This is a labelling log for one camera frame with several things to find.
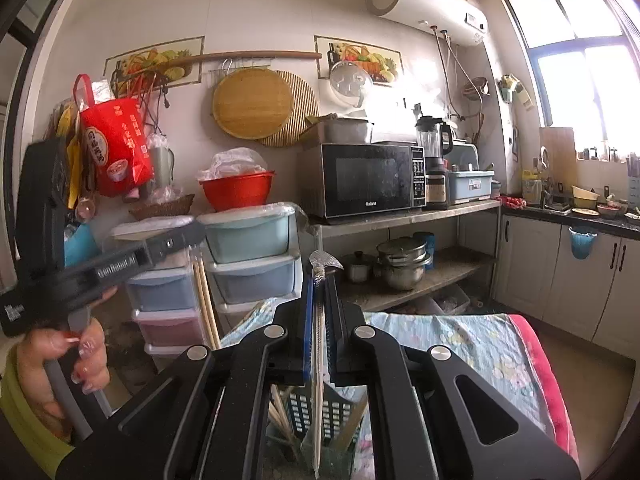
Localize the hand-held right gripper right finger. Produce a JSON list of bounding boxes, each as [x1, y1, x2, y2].
[[324, 280, 583, 480]]

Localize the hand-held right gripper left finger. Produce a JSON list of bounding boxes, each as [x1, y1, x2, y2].
[[55, 280, 316, 480]]

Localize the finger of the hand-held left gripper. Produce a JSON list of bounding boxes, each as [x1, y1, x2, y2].
[[145, 222, 207, 266]]

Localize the plastic-wrapped chopstick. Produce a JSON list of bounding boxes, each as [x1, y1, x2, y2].
[[309, 250, 343, 476]]

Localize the wooden chopstick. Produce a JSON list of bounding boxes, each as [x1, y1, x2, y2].
[[191, 259, 215, 351], [197, 259, 222, 348]]

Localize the green plastic utensil basket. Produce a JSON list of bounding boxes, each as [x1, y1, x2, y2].
[[267, 385, 371, 466]]

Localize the person's left forearm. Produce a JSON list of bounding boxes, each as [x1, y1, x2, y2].
[[0, 345, 76, 478]]

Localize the person's left hand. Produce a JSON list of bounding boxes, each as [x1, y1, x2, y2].
[[11, 285, 121, 421]]

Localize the wicker basket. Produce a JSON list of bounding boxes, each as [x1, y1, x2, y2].
[[129, 194, 196, 221]]

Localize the blue plastic bucket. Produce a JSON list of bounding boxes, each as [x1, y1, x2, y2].
[[62, 222, 101, 268]]

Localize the white blue pink drawer unit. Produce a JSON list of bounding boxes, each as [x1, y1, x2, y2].
[[109, 215, 213, 358]]

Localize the small steel pot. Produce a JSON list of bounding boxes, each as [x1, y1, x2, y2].
[[341, 251, 375, 283]]

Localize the yellow hanging cloths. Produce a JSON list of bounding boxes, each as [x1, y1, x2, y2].
[[55, 102, 83, 211]]

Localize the teal blue drawer unit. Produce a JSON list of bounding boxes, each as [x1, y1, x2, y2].
[[197, 202, 301, 316]]

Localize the grey-green mug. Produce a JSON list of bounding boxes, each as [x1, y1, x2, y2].
[[145, 132, 176, 191]]

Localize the red plastic basin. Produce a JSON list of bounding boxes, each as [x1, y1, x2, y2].
[[199, 170, 277, 212]]

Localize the stacked steel pots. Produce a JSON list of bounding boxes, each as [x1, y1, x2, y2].
[[375, 236, 433, 292]]

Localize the clear plastic bag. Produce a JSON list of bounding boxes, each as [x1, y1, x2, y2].
[[197, 147, 268, 181]]

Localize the red shopping bag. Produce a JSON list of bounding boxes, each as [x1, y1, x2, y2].
[[74, 74, 157, 198]]

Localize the clear plastic container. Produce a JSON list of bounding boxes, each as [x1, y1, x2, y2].
[[415, 285, 471, 316]]

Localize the blue canister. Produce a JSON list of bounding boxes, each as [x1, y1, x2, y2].
[[412, 231, 436, 261]]

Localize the metal shelf rack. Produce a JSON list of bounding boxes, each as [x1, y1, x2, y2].
[[307, 199, 503, 313]]

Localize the printed blanket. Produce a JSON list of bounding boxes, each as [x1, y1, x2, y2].
[[220, 297, 581, 480]]

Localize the black microwave oven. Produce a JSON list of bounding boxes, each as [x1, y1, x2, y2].
[[300, 141, 427, 225]]

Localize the round bamboo cutting board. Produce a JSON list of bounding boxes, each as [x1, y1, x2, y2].
[[212, 67, 295, 141]]

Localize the round bamboo mat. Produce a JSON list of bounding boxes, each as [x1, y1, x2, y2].
[[260, 71, 320, 148]]

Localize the grey-blue plastic box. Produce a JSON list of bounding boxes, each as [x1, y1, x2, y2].
[[446, 169, 496, 206]]

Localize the steel pot with lid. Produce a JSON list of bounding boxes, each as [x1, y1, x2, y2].
[[324, 116, 376, 145]]

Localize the long wooden rolling pin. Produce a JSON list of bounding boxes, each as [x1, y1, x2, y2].
[[167, 50, 323, 68]]

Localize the black blender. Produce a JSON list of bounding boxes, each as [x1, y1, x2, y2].
[[414, 115, 455, 211]]

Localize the white kitchen cabinets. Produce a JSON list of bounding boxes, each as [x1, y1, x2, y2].
[[492, 205, 640, 356]]

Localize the glass pot lid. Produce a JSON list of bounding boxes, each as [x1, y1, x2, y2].
[[329, 60, 375, 108]]

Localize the blue hanging pocket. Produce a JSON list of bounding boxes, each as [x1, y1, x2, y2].
[[569, 225, 598, 261]]

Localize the hanging metal strainer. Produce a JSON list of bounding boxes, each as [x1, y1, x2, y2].
[[462, 76, 488, 103]]

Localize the rectangular wooden board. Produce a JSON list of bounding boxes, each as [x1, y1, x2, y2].
[[539, 126, 576, 176]]

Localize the white water heater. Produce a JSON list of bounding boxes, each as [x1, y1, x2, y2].
[[366, 0, 488, 46]]

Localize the window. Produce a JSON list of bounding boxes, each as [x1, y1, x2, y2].
[[500, 0, 640, 128]]

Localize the fruit wall picture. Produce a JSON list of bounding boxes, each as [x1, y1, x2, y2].
[[314, 35, 403, 88], [104, 36, 206, 86]]

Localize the green wall holder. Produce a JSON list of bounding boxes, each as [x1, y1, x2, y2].
[[500, 74, 536, 108]]

